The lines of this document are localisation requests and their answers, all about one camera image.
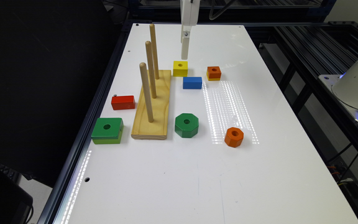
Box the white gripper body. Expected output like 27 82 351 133
180 0 200 30

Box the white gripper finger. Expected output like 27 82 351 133
181 26 191 60

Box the yellow square block with hole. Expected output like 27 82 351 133
173 61 188 77

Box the orange square block with hole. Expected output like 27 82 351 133
206 66 222 81

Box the blue rectangular block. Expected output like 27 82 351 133
183 77 203 89

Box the green octagonal block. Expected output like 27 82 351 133
175 113 199 138

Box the red rectangular block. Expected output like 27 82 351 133
111 95 135 110

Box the orange hexagonal block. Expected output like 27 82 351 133
224 127 244 147

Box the green square block with hole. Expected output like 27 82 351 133
91 118 124 144

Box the rear wooden peg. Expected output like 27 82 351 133
149 23 159 80

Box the wooden peg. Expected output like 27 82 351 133
139 62 154 123
145 40 157 98
149 23 159 80

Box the middle wooden peg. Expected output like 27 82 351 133
145 40 157 98

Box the front wooden peg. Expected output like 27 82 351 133
139 62 154 123

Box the wooden peg base board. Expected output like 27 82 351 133
131 70 172 140

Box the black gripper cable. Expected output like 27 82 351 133
208 0 237 21

